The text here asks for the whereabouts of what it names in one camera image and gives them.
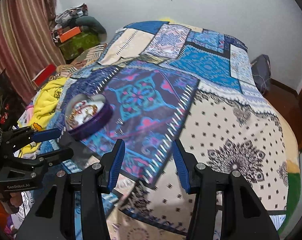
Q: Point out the yellow fluffy pillow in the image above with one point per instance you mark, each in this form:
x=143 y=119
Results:
x=167 y=19

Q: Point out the orange box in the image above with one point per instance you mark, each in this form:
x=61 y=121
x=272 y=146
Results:
x=69 y=34

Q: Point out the purple heart-shaped jewelry box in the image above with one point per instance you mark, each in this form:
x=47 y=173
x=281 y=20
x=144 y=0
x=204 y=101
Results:
x=96 y=123

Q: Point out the silver earrings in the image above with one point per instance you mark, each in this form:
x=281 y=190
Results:
x=119 y=123

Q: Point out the striped red curtain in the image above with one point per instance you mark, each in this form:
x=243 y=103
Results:
x=26 y=43

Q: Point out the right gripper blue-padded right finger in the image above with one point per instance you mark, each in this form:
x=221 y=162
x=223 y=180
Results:
x=185 y=165

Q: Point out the gold bangle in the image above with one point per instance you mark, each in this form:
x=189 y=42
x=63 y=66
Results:
x=82 y=112

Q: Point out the dark blue bag on floor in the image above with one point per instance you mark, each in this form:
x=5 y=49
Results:
x=261 y=71

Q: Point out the pile of clothes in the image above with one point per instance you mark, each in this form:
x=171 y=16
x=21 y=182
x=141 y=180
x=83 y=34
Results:
x=76 y=17

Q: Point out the green patterned cloth-covered stand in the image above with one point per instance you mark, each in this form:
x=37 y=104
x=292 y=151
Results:
x=74 y=46

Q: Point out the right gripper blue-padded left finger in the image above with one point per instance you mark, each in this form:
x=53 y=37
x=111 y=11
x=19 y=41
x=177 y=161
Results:
x=112 y=163

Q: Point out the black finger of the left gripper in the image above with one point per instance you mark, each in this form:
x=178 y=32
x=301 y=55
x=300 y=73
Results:
x=54 y=157

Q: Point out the yellow towel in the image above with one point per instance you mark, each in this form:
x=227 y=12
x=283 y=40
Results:
x=38 y=114

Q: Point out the patchwork patterned bedspread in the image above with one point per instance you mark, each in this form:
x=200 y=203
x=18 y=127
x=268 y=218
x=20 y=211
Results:
x=173 y=81

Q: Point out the red box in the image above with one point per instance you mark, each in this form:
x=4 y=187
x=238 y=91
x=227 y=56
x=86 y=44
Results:
x=43 y=75

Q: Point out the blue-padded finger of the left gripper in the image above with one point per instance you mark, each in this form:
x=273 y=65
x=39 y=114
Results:
x=27 y=135

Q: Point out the left hand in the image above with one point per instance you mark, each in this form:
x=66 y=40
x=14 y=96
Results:
x=16 y=199

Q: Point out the brown striped blanket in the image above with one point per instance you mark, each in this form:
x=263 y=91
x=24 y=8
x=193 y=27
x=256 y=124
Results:
x=88 y=56

